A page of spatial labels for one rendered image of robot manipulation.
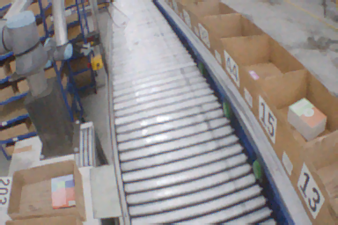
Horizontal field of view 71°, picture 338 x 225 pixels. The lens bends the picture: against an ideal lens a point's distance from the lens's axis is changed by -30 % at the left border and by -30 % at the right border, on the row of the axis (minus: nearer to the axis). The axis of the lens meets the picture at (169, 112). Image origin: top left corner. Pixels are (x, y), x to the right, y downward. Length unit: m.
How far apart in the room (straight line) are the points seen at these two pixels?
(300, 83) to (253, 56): 0.40
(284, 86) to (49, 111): 1.02
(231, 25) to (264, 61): 0.40
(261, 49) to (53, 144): 1.15
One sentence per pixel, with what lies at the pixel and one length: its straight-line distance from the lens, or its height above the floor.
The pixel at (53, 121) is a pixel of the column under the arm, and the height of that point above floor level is 0.93.
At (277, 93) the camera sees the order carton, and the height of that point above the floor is 0.97.
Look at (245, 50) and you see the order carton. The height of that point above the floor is 0.97.
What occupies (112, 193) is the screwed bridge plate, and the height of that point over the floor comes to 0.75.
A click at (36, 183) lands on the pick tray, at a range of 1.41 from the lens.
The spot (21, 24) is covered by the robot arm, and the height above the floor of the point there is 1.45.
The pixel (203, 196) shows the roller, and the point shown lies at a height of 0.75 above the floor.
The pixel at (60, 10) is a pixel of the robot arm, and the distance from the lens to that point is 1.77.
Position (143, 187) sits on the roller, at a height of 0.74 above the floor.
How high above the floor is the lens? 1.63
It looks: 35 degrees down
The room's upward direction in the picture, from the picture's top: 12 degrees counter-clockwise
